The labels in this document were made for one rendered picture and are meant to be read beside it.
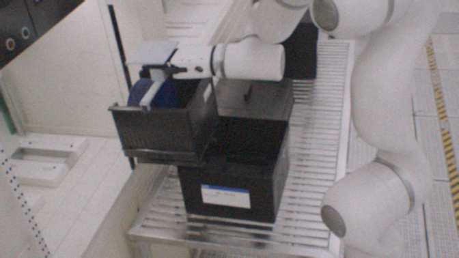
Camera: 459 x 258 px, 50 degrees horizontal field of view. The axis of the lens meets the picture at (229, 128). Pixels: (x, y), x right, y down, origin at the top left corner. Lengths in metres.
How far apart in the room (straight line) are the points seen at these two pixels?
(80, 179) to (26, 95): 0.37
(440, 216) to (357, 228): 1.71
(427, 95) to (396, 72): 2.66
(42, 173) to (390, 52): 1.09
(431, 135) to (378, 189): 2.20
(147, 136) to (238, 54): 0.31
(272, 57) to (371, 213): 0.42
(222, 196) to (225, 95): 0.52
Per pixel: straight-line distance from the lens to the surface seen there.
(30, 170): 1.59
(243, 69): 1.14
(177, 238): 1.42
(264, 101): 1.74
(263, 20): 1.00
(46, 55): 1.61
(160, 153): 1.27
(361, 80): 0.82
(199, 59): 1.16
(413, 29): 0.83
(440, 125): 3.20
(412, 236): 2.48
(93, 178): 1.53
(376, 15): 0.74
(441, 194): 2.72
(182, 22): 2.41
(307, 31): 1.97
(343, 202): 0.90
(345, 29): 0.72
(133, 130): 1.25
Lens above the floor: 1.79
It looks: 35 degrees down
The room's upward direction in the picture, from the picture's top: 6 degrees counter-clockwise
